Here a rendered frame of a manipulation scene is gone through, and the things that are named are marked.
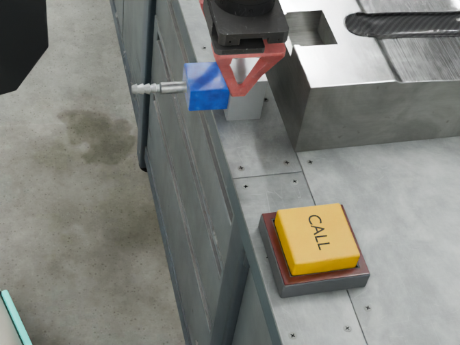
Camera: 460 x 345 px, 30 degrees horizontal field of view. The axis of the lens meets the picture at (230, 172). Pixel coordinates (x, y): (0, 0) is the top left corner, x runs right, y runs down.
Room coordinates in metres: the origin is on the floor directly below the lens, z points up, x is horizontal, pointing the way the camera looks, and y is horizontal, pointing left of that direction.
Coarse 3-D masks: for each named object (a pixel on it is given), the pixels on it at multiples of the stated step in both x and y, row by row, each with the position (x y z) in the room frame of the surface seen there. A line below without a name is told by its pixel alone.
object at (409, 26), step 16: (352, 16) 0.71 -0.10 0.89; (368, 16) 0.72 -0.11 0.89; (384, 16) 0.72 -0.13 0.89; (400, 16) 0.73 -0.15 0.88; (416, 16) 0.74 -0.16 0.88; (432, 16) 0.74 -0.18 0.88; (448, 16) 0.75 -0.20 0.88; (352, 32) 0.68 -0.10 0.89; (368, 32) 0.70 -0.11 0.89; (384, 32) 0.70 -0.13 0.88; (400, 32) 0.71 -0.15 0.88; (416, 32) 0.71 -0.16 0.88; (432, 32) 0.72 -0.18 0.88; (448, 32) 0.73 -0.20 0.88
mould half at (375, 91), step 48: (288, 0) 0.72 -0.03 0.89; (336, 0) 0.73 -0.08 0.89; (384, 0) 0.75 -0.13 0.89; (432, 0) 0.77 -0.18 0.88; (336, 48) 0.66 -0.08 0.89; (384, 48) 0.67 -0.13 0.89; (432, 48) 0.69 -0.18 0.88; (288, 96) 0.63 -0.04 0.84; (336, 96) 0.60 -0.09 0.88; (384, 96) 0.62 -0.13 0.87; (432, 96) 0.64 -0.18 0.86; (336, 144) 0.61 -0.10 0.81
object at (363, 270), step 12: (264, 216) 0.49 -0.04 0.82; (276, 240) 0.46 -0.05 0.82; (276, 252) 0.45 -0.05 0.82; (360, 252) 0.47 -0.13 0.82; (360, 264) 0.45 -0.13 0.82; (288, 276) 0.43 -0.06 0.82; (300, 276) 0.43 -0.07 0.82; (312, 276) 0.43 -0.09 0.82; (324, 276) 0.44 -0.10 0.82; (336, 276) 0.44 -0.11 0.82; (348, 276) 0.44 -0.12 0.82
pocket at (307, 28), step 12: (288, 12) 0.70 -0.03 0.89; (300, 12) 0.70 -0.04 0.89; (312, 12) 0.71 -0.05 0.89; (288, 24) 0.70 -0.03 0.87; (300, 24) 0.71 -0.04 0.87; (312, 24) 0.71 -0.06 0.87; (324, 24) 0.70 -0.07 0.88; (288, 36) 0.68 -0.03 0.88; (300, 36) 0.70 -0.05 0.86; (312, 36) 0.70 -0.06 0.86; (324, 36) 0.69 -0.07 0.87; (288, 48) 0.66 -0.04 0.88
